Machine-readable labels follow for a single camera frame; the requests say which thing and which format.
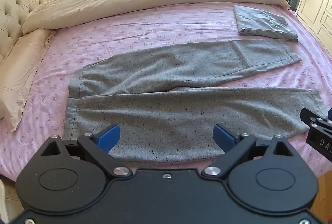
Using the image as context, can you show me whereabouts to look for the speckled grey pants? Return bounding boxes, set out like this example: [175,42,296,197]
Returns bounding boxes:
[63,39,329,164]

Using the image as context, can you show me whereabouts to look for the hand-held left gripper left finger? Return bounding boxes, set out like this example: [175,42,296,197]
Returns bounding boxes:
[34,123,133,179]

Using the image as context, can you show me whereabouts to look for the plain light grey folded garment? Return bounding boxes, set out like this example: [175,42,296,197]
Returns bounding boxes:
[233,5,299,43]

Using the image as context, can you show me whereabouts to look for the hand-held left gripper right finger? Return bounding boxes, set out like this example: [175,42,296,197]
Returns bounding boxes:
[201,123,299,179]

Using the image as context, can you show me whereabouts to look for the cream pillow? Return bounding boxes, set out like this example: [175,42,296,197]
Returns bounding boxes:
[0,28,56,132]

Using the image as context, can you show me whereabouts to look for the pink patterned bed sheet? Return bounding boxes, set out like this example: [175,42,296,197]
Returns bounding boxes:
[0,2,332,184]

